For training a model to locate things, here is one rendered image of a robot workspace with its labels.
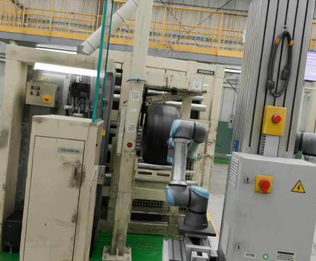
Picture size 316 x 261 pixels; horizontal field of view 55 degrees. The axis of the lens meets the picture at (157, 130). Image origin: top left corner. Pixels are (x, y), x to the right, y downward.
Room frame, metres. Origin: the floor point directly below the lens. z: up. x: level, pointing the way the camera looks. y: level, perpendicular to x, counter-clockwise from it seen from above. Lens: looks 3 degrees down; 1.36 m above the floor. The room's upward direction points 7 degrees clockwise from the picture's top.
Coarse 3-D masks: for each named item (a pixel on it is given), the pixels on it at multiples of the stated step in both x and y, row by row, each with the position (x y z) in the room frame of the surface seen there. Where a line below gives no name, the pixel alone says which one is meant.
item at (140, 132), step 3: (141, 129) 3.15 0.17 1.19; (138, 132) 3.15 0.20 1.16; (141, 132) 3.20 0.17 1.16; (123, 135) 3.12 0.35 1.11; (138, 135) 3.27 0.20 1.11; (141, 135) 3.15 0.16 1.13; (138, 138) 3.27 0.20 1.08; (141, 138) 3.14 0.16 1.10; (138, 141) 3.14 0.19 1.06; (141, 141) 3.14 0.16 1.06; (138, 144) 3.15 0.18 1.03; (138, 147) 3.14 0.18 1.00
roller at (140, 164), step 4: (140, 164) 2.67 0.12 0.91; (144, 164) 2.68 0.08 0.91; (148, 164) 2.68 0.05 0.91; (152, 164) 2.69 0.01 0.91; (156, 164) 2.70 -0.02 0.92; (160, 164) 2.71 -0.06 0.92; (164, 164) 2.72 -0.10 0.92; (156, 168) 2.70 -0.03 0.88; (160, 168) 2.70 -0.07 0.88; (164, 168) 2.70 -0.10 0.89; (168, 168) 2.70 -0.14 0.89
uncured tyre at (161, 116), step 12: (156, 108) 2.68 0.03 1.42; (168, 108) 2.71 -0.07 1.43; (156, 120) 2.59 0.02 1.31; (168, 120) 2.61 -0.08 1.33; (144, 132) 3.03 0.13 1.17; (156, 132) 2.56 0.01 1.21; (168, 132) 2.57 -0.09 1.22; (144, 144) 2.99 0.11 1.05; (156, 144) 2.57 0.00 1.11; (144, 156) 2.68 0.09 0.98; (156, 156) 2.62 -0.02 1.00
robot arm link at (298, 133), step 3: (297, 132) 1.78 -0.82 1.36; (300, 132) 1.77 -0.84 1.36; (297, 135) 1.76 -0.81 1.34; (297, 138) 1.75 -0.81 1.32; (297, 141) 1.74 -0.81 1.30; (297, 144) 1.75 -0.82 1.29; (294, 147) 1.76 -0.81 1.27; (297, 147) 1.75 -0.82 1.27; (294, 150) 1.78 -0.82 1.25; (297, 150) 1.78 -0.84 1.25; (294, 153) 1.80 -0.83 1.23; (294, 156) 1.82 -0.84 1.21
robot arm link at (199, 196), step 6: (192, 186) 1.82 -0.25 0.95; (198, 186) 1.87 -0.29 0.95; (192, 192) 1.79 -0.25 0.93; (198, 192) 1.78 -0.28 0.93; (204, 192) 1.78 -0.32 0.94; (192, 198) 1.77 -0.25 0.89; (198, 198) 1.77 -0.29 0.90; (204, 198) 1.78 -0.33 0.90; (192, 204) 1.77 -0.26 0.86; (198, 204) 1.77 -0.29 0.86; (204, 204) 1.78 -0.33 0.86; (192, 210) 1.78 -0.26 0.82; (198, 210) 1.77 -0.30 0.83; (204, 210) 1.78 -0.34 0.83
